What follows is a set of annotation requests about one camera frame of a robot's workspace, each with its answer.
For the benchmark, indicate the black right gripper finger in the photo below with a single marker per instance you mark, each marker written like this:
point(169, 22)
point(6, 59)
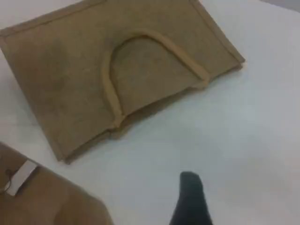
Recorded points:
point(191, 204)

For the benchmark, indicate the white paper tag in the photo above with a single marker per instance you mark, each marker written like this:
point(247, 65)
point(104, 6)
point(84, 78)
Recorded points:
point(22, 178)

